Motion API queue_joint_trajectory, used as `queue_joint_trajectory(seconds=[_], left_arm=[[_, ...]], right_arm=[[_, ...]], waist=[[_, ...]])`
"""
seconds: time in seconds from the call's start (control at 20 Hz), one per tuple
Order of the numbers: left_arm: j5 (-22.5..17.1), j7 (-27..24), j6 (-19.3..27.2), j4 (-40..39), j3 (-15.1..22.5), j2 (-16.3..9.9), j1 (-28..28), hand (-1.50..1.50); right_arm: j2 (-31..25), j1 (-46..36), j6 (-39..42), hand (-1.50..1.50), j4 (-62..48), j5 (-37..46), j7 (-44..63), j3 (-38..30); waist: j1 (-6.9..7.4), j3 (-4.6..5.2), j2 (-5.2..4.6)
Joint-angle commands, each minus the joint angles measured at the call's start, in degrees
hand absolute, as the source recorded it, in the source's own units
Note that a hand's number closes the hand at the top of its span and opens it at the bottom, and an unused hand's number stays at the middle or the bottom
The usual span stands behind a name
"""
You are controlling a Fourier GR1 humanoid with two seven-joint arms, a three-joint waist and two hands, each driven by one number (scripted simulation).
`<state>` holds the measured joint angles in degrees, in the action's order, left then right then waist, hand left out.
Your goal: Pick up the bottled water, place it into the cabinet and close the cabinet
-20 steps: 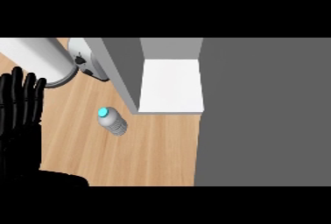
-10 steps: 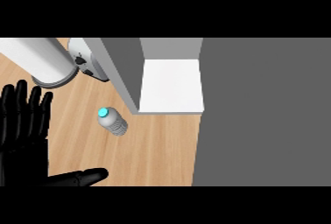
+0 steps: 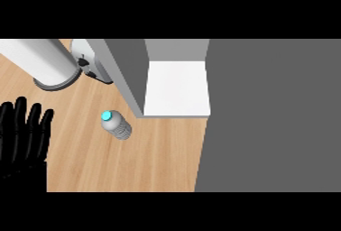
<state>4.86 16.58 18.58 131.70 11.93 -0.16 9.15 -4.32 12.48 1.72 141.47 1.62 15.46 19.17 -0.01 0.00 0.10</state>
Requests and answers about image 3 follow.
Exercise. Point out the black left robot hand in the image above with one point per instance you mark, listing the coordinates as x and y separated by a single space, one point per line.
22 150

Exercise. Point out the dark grey cabinet door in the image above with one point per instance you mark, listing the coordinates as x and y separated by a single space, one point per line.
270 117

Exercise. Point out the white cylindrical appliance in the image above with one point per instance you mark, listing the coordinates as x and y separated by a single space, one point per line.
42 61

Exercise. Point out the white appliance with black knob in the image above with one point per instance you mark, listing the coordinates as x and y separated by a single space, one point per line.
89 60

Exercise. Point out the grey open cabinet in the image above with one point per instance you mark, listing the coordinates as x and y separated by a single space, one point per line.
173 87

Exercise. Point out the clear water bottle, cyan cap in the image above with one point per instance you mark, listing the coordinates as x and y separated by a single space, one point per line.
117 125

